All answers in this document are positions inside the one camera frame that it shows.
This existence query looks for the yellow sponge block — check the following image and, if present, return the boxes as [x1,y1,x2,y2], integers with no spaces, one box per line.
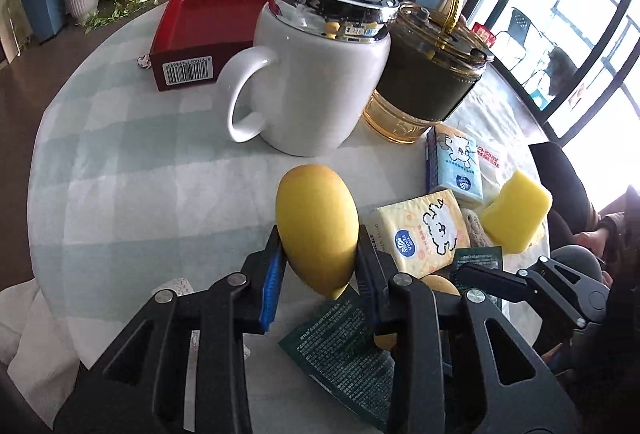
[480,170,552,254]

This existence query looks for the yellow mango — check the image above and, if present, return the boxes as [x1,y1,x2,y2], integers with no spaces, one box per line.
[372,273,461,352]
[276,165,359,300]

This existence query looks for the seated person black trousers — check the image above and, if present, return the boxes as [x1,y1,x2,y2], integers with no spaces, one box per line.
[527,141,640,295]

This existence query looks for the yellow tissue pack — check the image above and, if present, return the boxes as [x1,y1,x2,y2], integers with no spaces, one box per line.
[366,189,471,278]

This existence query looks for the dark green sachet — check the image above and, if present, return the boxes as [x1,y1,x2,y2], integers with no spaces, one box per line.
[279,288,394,433]

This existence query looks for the white glove packet red text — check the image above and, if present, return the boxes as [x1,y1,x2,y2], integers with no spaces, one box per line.
[476,141,511,200]

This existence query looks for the blue tissue pack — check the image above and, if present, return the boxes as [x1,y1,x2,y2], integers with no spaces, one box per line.
[425,123,484,208]

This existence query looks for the checked green white tablecloth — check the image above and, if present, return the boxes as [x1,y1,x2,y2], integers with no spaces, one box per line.
[26,3,551,434]

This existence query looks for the green sleeved glass tumbler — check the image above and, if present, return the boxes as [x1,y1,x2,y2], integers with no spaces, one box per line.
[362,0,494,144]

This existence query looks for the balcony chair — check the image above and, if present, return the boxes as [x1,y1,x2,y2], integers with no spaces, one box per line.
[494,8,547,83]

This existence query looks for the red gift bag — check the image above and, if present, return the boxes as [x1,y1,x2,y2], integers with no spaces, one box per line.
[472,22,497,49]

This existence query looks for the white mug chrome lid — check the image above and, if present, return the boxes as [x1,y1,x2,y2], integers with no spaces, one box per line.
[215,0,399,157]

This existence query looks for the red open box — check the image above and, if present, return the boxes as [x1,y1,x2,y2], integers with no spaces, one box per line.
[150,0,268,91]

